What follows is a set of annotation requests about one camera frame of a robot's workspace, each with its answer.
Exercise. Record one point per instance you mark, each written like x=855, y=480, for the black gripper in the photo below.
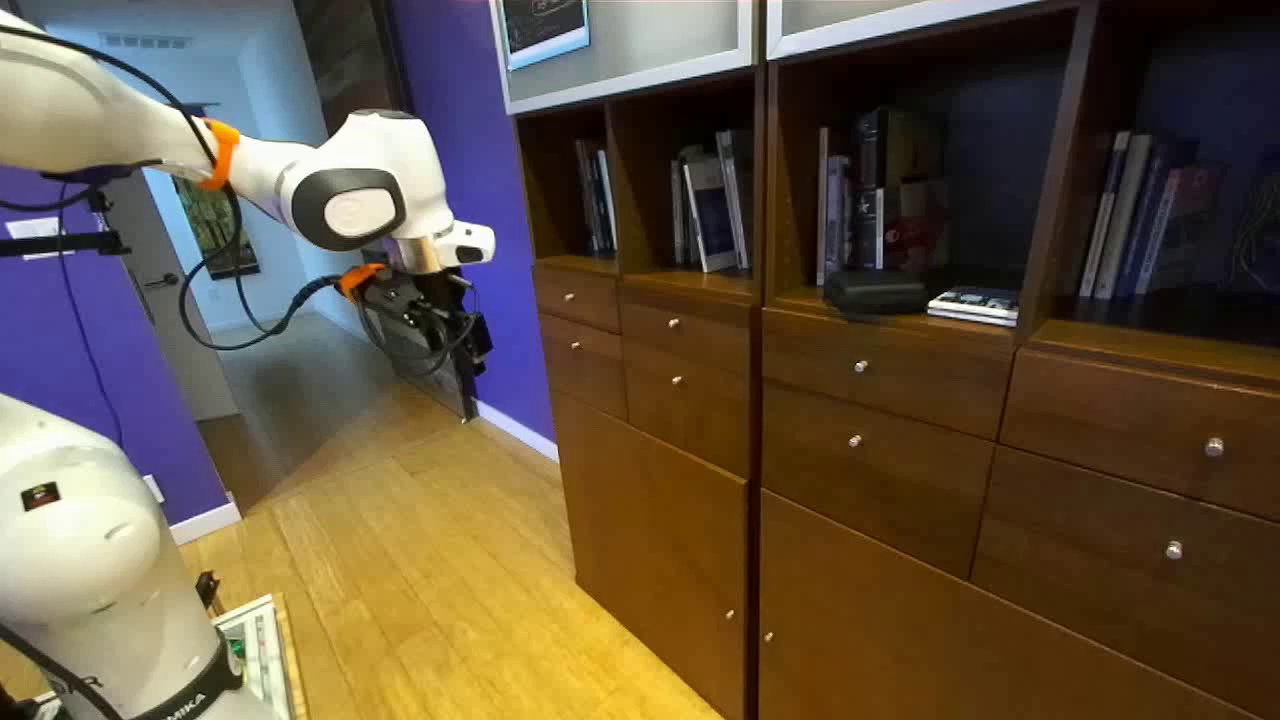
x=426, y=305

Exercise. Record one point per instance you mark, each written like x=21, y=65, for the narrow brown wooden drawer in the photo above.
x=576, y=300
x=581, y=371

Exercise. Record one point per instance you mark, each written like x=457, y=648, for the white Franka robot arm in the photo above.
x=81, y=563

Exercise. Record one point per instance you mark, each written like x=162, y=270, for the medium brown wooden drawer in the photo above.
x=693, y=414
x=693, y=333

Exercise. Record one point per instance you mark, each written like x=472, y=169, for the wide brown wooden drawer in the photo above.
x=923, y=374
x=1106, y=584
x=1135, y=423
x=905, y=486

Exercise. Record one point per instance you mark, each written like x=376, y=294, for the white baseboard strip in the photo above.
x=518, y=428
x=205, y=522

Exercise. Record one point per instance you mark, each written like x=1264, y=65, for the light grey upright book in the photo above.
x=608, y=201

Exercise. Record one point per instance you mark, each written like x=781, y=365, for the brown wooden cabinet door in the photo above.
x=660, y=546
x=905, y=642

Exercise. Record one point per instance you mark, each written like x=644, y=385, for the white framed blue book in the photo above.
x=711, y=212

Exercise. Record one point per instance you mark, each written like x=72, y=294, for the tall grey upright book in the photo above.
x=739, y=173

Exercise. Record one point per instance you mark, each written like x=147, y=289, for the white green printed board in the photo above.
x=260, y=654

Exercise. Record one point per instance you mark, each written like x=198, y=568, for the dark poster with blue border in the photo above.
x=546, y=25

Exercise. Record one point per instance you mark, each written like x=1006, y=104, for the white framed glass door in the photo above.
x=880, y=23
x=640, y=52

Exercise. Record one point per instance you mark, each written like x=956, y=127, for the thin white upright book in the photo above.
x=823, y=201

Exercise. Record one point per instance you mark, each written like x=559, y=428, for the brown wooden shelf cabinet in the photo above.
x=801, y=600

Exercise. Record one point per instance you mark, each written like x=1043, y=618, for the black rectangular box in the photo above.
x=874, y=294

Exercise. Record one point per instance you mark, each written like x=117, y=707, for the black metal bar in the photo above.
x=60, y=244

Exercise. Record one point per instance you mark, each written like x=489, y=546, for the tall dark upright book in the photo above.
x=865, y=173

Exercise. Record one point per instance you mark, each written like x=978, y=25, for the dark red upright book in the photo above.
x=916, y=225

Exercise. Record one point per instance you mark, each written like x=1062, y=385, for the flat white small box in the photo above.
x=973, y=305

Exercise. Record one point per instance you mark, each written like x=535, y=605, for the white leaning book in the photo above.
x=1100, y=212

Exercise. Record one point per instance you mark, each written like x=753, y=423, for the books right shelf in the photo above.
x=1127, y=225

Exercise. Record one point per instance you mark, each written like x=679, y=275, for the blue leaning book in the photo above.
x=1145, y=241

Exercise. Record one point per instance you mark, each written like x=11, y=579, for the green framed wall picture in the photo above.
x=219, y=228

